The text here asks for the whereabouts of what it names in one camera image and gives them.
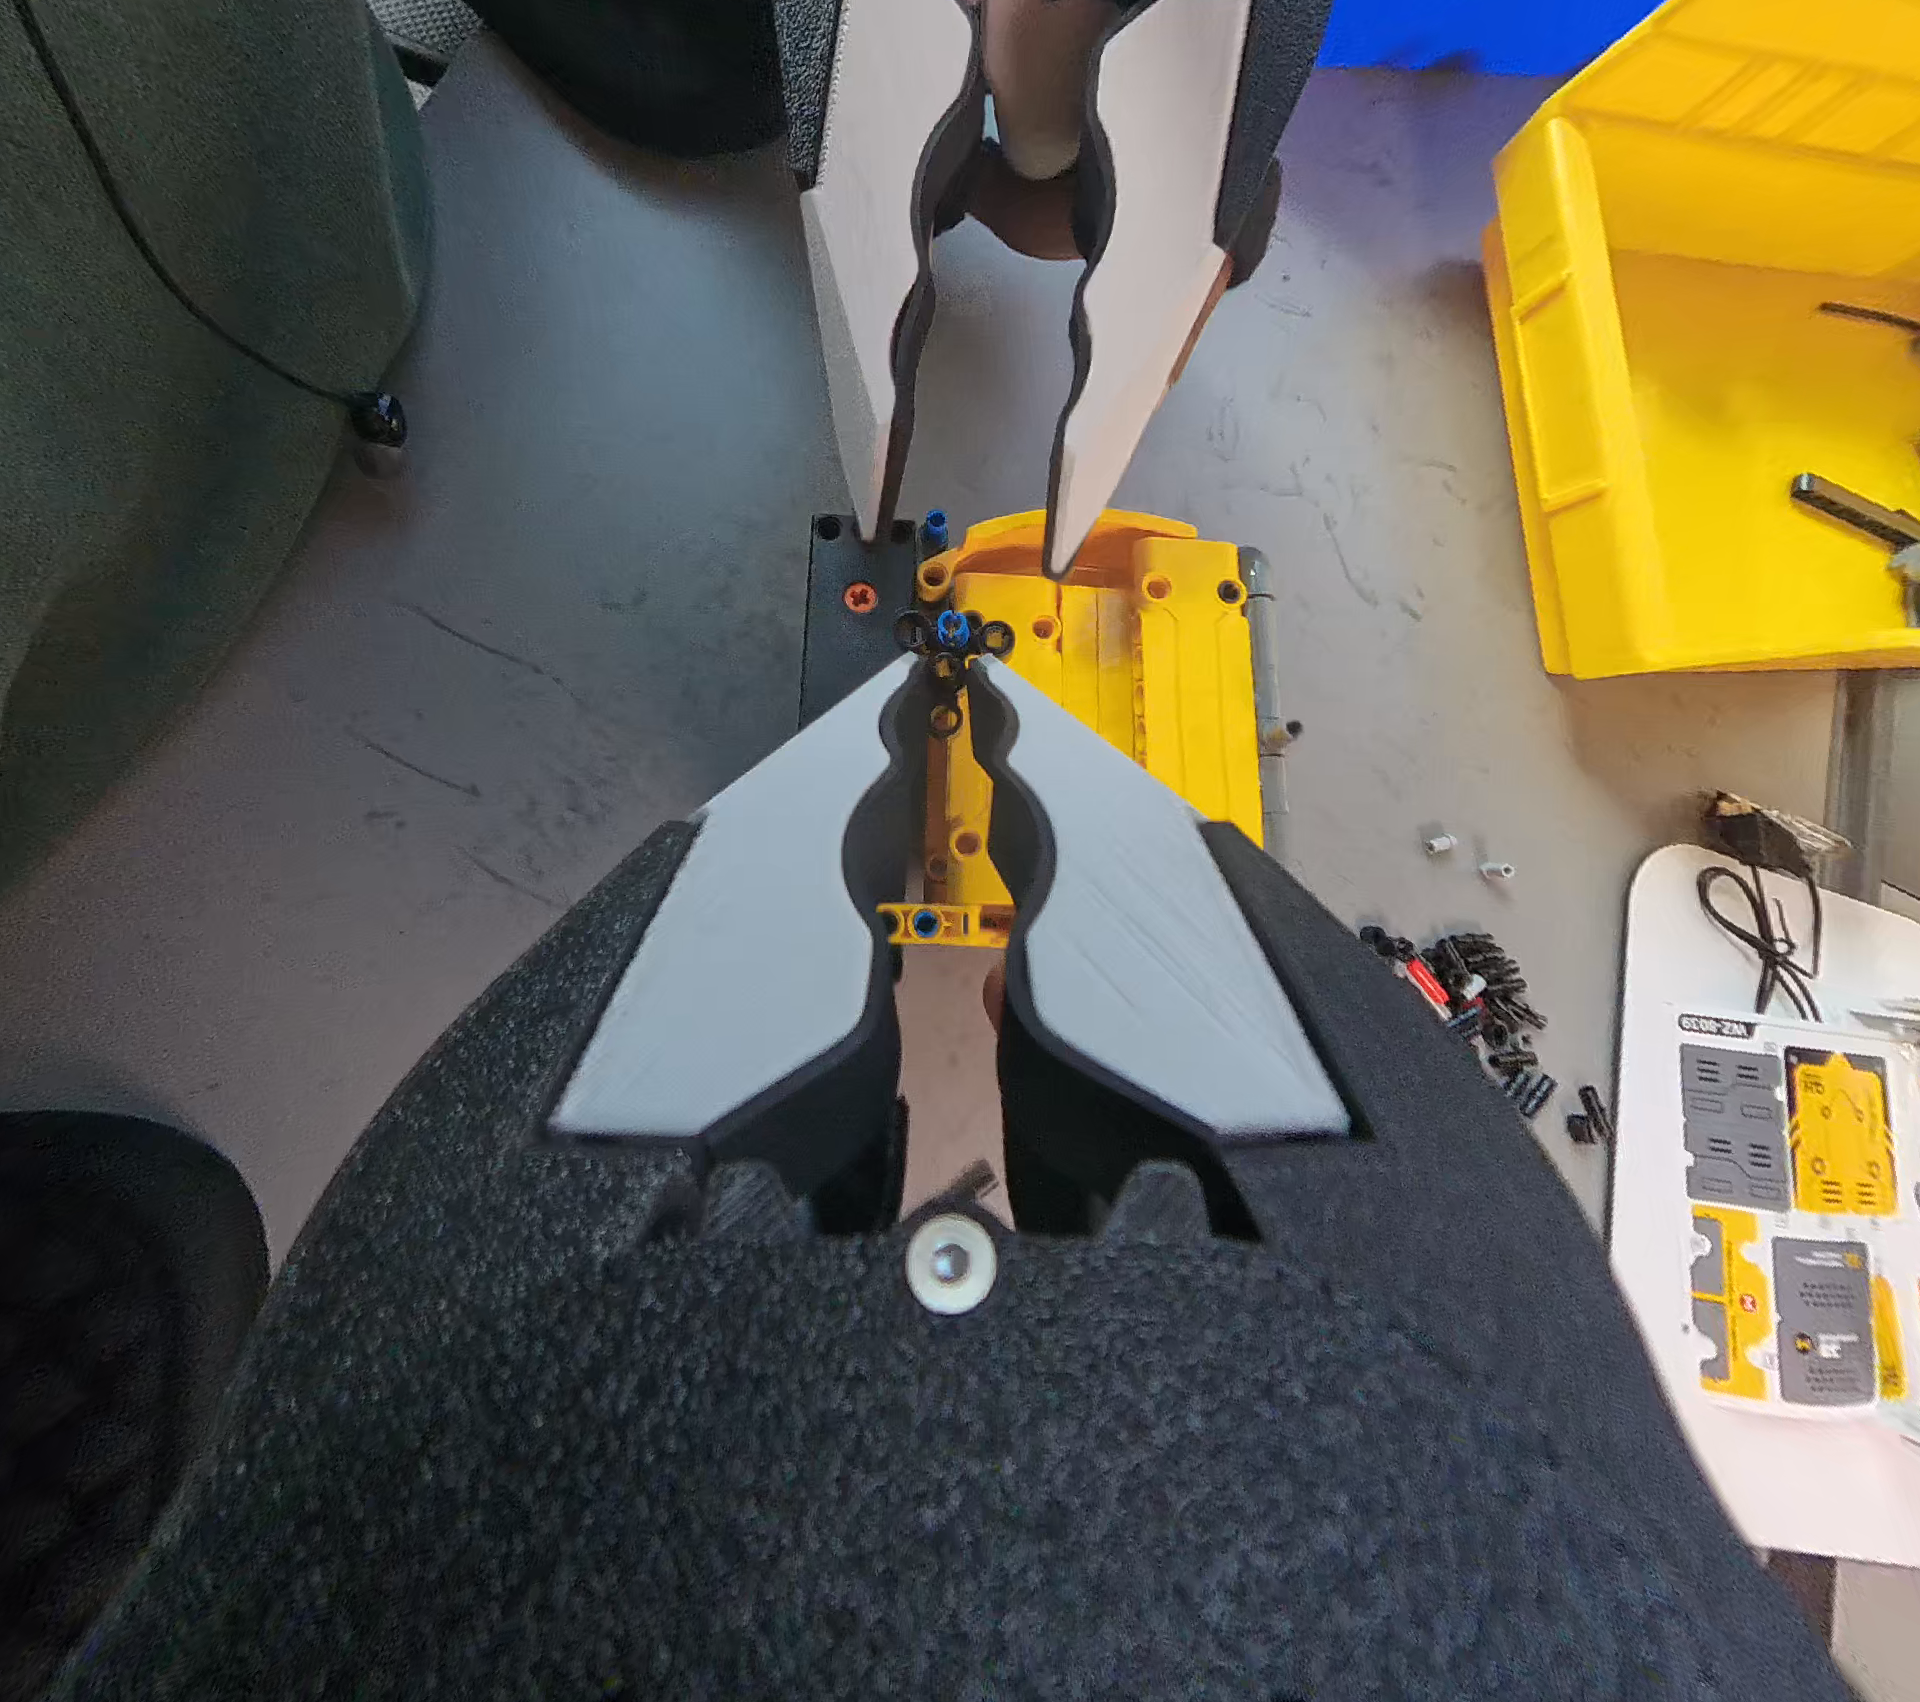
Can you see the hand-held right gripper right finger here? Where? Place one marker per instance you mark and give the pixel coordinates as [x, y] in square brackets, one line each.
[1170, 966]

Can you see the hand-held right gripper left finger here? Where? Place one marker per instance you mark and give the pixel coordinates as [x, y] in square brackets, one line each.
[721, 966]

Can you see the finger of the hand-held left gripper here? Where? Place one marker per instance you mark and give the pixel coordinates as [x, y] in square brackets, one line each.
[1163, 232]
[871, 232]

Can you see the yellow lego vehicle model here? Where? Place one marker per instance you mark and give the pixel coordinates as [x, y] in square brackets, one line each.
[1184, 683]

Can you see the black lego connector assembly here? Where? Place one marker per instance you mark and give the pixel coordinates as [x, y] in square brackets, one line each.
[949, 636]

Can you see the pile of small lego pins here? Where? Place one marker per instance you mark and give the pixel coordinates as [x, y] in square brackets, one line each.
[1479, 982]

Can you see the thin black lego axle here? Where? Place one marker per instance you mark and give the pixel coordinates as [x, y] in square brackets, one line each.
[1874, 318]

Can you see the black lego beam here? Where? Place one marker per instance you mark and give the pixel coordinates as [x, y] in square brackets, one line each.
[1853, 505]

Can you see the person's left hand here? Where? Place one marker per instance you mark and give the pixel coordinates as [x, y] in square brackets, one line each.
[1035, 225]

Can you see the yellow plastic bin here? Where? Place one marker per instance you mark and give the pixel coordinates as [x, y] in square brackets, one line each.
[1650, 156]

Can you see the black power plug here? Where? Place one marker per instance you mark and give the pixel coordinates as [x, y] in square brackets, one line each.
[1762, 833]

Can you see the white book stand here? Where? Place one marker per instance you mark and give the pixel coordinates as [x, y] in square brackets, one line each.
[1681, 1432]

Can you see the dark flat panel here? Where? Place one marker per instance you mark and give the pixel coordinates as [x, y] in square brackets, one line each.
[1874, 773]

